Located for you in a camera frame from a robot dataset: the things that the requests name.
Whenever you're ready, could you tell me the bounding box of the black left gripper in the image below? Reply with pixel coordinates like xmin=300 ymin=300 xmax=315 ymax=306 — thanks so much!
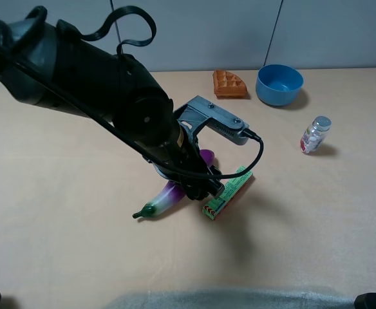
xmin=142 ymin=125 xmax=224 ymax=201

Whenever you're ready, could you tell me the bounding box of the purple toy eggplant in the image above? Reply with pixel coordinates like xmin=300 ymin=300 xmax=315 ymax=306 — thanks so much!
xmin=132 ymin=149 xmax=215 ymax=221

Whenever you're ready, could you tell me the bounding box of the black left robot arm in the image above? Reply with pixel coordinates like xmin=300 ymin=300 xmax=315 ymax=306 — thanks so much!
xmin=0 ymin=6 xmax=222 ymax=200

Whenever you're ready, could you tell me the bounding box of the black object lower right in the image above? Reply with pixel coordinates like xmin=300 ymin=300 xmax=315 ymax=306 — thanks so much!
xmin=354 ymin=292 xmax=376 ymax=309

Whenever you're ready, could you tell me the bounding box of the green chewing gum box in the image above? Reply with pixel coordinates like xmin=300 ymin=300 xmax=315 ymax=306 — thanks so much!
xmin=202 ymin=171 xmax=253 ymax=220

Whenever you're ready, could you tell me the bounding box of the orange waffle slice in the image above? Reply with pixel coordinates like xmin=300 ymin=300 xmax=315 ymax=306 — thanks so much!
xmin=212 ymin=70 xmax=249 ymax=99

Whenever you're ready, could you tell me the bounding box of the grey foam mat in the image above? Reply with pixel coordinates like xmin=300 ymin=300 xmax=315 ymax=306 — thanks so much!
xmin=106 ymin=287 xmax=355 ymax=308

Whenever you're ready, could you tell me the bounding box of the clear candy bottle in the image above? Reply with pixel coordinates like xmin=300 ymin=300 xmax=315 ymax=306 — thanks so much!
xmin=300 ymin=116 xmax=332 ymax=154

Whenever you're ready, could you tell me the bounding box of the blue bowl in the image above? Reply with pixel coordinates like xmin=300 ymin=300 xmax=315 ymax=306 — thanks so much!
xmin=256 ymin=64 xmax=304 ymax=107

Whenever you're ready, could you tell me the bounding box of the black camera cable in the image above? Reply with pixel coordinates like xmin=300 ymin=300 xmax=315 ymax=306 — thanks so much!
xmin=0 ymin=5 xmax=265 ymax=180

